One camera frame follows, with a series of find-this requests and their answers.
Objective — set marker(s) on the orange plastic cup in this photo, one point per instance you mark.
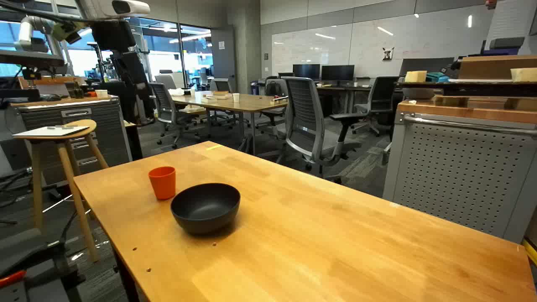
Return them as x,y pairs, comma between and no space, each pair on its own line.
162,181

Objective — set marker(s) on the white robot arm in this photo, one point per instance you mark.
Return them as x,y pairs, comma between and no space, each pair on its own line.
110,32

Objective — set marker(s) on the black bowl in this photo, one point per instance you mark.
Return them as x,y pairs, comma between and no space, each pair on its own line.
206,208

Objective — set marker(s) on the grey mesh office chair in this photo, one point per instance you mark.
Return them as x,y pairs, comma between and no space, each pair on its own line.
305,127

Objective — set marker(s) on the long wooden meeting table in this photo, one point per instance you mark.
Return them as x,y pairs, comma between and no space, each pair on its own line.
243,104

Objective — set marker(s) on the black computer monitor left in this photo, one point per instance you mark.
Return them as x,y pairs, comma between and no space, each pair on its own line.
312,70

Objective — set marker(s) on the black computer monitor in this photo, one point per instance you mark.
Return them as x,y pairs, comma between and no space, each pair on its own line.
312,70
337,72

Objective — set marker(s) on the black computer monitor right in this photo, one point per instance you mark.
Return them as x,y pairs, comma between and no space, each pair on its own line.
337,72

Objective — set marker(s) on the grey office chair left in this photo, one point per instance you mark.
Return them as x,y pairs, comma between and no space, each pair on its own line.
173,114

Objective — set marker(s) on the black office chair right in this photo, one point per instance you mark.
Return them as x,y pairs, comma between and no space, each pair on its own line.
379,99

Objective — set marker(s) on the grey cabinet with labels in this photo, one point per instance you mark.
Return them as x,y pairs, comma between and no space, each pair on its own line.
107,134

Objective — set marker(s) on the round wooden stool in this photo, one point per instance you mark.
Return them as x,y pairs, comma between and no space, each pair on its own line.
65,156

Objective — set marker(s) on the grey perforated metal cart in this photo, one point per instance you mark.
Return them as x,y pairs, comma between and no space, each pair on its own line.
468,164

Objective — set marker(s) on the white paper sheet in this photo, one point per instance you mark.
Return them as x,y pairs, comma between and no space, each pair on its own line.
50,131

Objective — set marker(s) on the wall whiteboard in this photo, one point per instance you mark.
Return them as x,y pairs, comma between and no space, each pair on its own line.
377,47

